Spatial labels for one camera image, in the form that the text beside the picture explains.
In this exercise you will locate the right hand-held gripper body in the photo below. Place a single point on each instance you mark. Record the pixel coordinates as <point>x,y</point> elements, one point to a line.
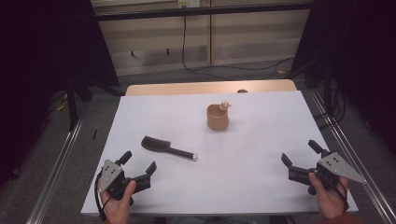
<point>334,166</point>

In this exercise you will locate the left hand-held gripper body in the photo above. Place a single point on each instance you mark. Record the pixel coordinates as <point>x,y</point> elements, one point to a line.
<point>116,183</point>

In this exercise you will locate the tan cup with small figurine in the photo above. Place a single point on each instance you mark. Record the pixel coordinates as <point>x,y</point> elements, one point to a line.
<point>217,119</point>

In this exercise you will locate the person's left hand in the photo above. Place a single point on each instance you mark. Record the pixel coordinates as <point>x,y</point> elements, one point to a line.
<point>118,210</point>

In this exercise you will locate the person's right hand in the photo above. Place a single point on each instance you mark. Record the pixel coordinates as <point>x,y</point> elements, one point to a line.
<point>328,199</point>

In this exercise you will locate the white table mat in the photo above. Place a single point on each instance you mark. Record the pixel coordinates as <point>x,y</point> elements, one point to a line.
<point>249,174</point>

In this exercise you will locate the black metal stand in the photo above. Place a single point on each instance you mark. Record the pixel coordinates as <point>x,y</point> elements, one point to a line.
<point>72,102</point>

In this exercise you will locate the wooden table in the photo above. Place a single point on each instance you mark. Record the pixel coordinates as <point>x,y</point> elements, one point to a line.
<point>186,88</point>

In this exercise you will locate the black curtain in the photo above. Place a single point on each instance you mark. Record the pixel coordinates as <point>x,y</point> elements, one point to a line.
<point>367,62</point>
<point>37,62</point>

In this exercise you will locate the black horizontal bar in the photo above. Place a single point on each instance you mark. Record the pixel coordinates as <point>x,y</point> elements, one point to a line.
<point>202,11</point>

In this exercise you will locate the metal floor rail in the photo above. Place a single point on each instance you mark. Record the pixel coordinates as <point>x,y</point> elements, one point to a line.
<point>53,177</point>
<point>370,183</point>

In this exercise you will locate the white wall outlet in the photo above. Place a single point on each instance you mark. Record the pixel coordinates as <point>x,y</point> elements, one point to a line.
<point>189,3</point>

